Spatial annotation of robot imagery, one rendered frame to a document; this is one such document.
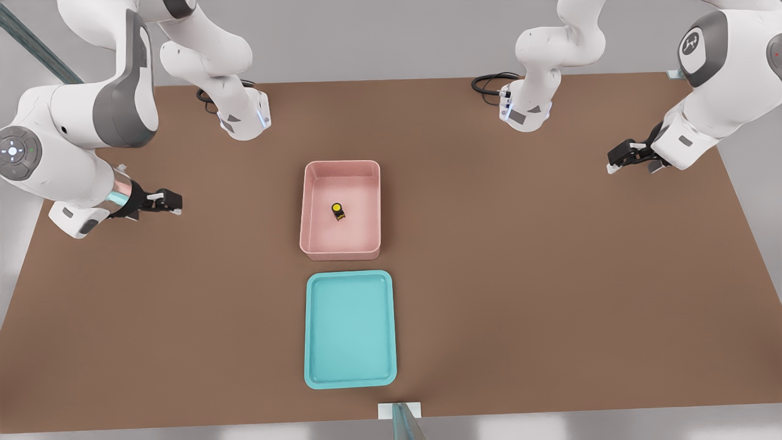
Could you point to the yellow and black button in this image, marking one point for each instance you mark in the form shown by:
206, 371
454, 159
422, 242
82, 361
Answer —
337, 209

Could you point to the pink plastic box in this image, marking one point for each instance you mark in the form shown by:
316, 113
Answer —
340, 235

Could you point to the pale blue-green tray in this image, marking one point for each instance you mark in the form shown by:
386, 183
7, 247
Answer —
349, 330

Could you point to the silver frame post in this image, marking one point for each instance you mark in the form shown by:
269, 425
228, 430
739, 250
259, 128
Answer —
674, 74
403, 421
36, 46

